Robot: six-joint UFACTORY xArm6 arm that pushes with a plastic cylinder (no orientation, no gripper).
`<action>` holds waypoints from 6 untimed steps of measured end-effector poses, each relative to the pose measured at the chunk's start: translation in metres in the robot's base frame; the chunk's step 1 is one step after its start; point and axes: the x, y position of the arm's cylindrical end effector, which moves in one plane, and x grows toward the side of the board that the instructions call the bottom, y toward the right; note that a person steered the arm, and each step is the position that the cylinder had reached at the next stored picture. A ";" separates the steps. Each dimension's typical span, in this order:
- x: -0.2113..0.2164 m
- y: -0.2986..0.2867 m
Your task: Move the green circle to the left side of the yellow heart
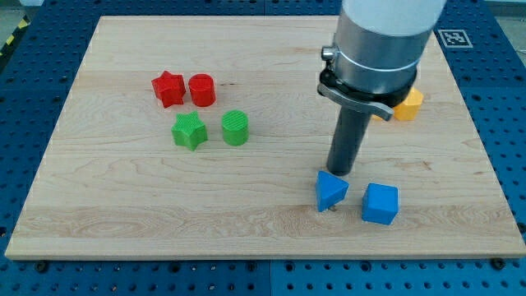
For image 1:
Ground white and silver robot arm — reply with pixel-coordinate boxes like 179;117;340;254
317;0;445;121

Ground yellow heart block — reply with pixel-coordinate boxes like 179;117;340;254
393;87;424;121

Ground green cylinder block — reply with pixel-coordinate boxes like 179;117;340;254
221;109;249;146

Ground green star block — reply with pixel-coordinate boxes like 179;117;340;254
171;111;208;150

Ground blue triangle block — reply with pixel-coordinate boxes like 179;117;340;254
315;171;349;212

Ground wooden board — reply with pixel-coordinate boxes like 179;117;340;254
6;16;525;261

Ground red cylinder block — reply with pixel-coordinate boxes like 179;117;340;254
188;73;216;107

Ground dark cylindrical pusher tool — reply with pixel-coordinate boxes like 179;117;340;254
326;107;371;176

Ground red star block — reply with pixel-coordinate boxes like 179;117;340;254
151;71;186;109

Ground blue cube block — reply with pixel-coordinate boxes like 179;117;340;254
362;183;399;225

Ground black white fiducial marker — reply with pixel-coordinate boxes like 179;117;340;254
438;29;473;49

